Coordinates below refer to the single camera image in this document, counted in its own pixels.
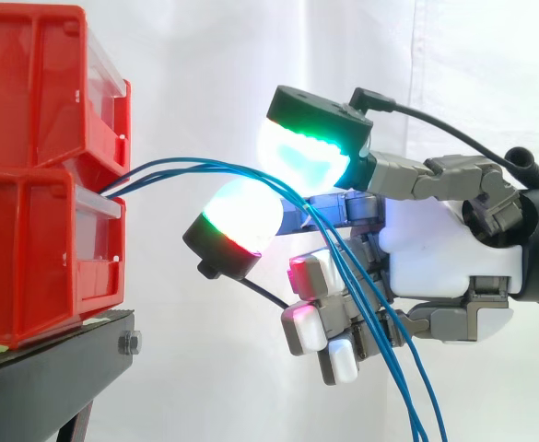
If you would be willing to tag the red plastic bin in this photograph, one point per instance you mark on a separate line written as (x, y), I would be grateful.
(29, 92)
(25, 258)

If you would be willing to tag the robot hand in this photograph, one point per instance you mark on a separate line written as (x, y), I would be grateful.
(435, 258)

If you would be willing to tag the black metal stand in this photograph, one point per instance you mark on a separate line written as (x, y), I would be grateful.
(43, 382)

